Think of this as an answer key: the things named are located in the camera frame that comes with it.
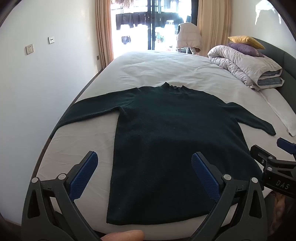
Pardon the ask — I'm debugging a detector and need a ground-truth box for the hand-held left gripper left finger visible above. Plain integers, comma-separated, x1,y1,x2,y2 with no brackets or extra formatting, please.
21,151,102,241

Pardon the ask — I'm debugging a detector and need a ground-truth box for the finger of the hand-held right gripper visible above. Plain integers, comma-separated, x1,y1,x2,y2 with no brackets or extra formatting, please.
277,137,296,161
250,144,278,168

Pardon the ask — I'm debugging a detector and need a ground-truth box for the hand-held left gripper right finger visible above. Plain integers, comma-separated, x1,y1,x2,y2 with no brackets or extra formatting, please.
190,152,269,241

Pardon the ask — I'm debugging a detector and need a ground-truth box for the dark green sweater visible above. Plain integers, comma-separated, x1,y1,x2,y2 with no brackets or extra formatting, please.
50,82,277,226

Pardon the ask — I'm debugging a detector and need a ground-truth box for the row of dark hanging clothes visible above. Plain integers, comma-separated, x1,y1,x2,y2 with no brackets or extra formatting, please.
116,12,178,30

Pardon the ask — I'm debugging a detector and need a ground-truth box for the person's left hand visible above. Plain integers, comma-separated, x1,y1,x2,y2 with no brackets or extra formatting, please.
100,229,145,241

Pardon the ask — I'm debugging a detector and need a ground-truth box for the flat white pillow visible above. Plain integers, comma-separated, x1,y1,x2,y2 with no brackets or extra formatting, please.
259,88,296,137

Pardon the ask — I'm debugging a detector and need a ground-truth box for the grey upholstered headboard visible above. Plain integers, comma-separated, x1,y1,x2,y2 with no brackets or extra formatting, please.
251,37,296,99

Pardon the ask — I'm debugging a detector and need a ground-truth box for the folded grey duvet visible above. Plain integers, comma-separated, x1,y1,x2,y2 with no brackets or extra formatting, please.
207,45,285,91

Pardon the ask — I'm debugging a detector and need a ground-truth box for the purple pillow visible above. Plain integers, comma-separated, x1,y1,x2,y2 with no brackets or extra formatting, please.
228,43,265,57

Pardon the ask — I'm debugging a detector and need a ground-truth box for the yellow pillow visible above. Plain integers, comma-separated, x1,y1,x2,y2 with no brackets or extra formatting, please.
228,35,265,50

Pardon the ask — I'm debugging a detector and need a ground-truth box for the bed with white sheet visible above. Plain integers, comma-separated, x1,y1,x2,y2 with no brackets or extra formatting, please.
34,50,296,235

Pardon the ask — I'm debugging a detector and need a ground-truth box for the beige curtain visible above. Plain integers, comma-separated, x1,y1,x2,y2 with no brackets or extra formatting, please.
95,0,115,70
196,0,232,58

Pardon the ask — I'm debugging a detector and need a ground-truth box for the white padded jacket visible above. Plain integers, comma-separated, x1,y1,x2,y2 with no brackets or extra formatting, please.
176,22,201,55

